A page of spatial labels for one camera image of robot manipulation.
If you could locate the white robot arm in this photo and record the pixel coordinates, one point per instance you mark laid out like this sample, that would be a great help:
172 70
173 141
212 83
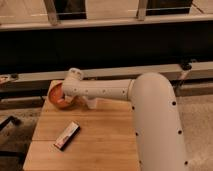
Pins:
156 119

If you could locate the black clamp on rail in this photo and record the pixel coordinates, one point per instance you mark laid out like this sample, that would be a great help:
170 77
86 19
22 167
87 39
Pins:
187 64

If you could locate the clear plastic cup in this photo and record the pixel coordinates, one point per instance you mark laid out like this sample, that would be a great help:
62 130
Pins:
91 103

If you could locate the orange ceramic bowl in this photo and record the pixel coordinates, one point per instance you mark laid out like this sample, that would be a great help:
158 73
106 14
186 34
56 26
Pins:
59 99

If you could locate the black object on floor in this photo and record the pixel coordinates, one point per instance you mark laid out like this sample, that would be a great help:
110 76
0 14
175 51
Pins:
11 119

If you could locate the wooden table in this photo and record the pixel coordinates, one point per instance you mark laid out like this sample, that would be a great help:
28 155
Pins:
105 141

